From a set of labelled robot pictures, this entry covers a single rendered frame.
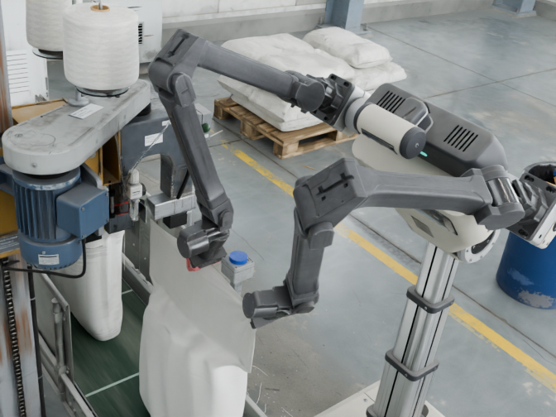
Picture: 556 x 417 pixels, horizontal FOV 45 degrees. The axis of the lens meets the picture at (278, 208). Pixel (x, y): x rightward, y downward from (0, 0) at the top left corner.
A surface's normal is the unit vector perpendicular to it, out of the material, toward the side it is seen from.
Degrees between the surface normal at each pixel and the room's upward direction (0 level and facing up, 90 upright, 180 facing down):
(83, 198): 1
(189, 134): 88
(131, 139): 90
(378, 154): 40
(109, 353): 0
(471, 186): 31
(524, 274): 93
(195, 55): 87
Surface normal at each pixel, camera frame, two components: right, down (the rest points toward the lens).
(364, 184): 0.48, -0.51
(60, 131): 0.11, -0.85
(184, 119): 0.61, 0.48
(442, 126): -0.42, -0.50
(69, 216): -0.47, 0.41
